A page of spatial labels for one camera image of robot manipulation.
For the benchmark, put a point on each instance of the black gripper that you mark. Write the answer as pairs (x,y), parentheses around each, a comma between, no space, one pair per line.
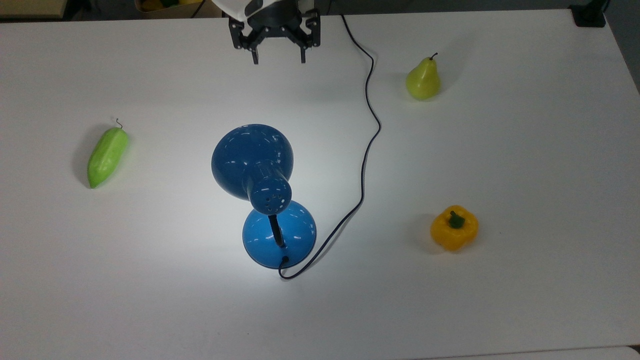
(280,17)

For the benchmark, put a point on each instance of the blue desk lamp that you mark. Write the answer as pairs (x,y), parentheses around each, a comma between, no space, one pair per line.
(250,160)

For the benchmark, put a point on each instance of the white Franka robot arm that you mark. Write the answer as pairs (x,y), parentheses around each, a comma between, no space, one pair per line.
(235,7)

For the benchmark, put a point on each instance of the green pear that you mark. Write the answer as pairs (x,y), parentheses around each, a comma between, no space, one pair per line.
(422,82)

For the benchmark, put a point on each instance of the light green cucumber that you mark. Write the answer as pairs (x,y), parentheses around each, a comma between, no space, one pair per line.
(107,157)

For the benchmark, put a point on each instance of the wooden shelf board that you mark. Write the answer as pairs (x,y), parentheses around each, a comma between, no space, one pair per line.
(30,7)

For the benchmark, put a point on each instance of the yellow bell pepper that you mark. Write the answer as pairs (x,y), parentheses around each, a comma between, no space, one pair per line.
(452,237)

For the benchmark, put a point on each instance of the black corner clamp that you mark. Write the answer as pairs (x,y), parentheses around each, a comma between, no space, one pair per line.
(590,15)

